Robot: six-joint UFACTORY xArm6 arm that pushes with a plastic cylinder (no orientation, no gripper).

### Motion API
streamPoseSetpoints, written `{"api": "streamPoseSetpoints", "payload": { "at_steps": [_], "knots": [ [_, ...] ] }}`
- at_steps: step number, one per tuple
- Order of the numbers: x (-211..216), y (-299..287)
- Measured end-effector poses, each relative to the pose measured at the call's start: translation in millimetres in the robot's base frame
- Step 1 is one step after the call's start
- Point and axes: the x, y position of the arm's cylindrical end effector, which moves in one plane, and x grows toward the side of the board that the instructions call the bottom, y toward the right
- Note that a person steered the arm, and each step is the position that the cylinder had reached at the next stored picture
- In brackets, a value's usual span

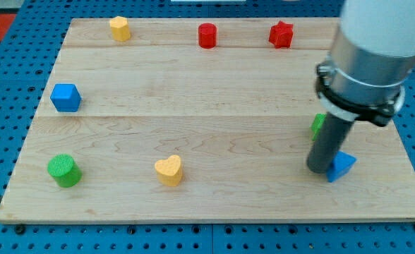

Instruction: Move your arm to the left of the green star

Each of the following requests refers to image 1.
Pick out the blue cube block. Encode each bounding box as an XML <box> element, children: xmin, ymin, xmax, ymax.
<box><xmin>50</xmin><ymin>83</ymin><xmax>82</xmax><ymax>112</ymax></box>

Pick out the green cylinder block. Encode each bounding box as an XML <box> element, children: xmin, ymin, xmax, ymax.
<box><xmin>47</xmin><ymin>154</ymin><xmax>82</xmax><ymax>188</ymax></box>

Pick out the red cylinder block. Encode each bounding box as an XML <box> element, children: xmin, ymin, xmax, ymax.
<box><xmin>198</xmin><ymin>23</ymin><xmax>217</xmax><ymax>49</ymax></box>

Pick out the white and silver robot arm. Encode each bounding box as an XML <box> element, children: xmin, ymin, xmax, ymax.
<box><xmin>315</xmin><ymin>0</ymin><xmax>415</xmax><ymax>126</ymax></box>

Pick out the yellow heart block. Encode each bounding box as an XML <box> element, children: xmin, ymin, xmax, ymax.
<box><xmin>155</xmin><ymin>155</ymin><xmax>183</xmax><ymax>187</ymax></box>

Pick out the green star block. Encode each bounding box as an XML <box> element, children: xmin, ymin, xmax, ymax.
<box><xmin>310</xmin><ymin>114</ymin><xmax>326</xmax><ymax>141</ymax></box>

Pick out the blue triangle block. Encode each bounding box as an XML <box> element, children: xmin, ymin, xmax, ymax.
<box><xmin>326</xmin><ymin>151</ymin><xmax>356</xmax><ymax>183</ymax></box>

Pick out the red star block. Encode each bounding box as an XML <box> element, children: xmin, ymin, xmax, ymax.
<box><xmin>268</xmin><ymin>20</ymin><xmax>294</xmax><ymax>49</ymax></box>

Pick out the yellow hexagon block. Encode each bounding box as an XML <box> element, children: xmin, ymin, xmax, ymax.
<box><xmin>109</xmin><ymin>16</ymin><xmax>131</xmax><ymax>42</ymax></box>

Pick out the wooden board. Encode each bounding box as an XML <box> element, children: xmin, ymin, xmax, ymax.
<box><xmin>0</xmin><ymin>18</ymin><xmax>415</xmax><ymax>224</ymax></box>

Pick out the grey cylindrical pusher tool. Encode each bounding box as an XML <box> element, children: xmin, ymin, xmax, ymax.
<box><xmin>306</xmin><ymin>113</ymin><xmax>354</xmax><ymax>174</ymax></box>

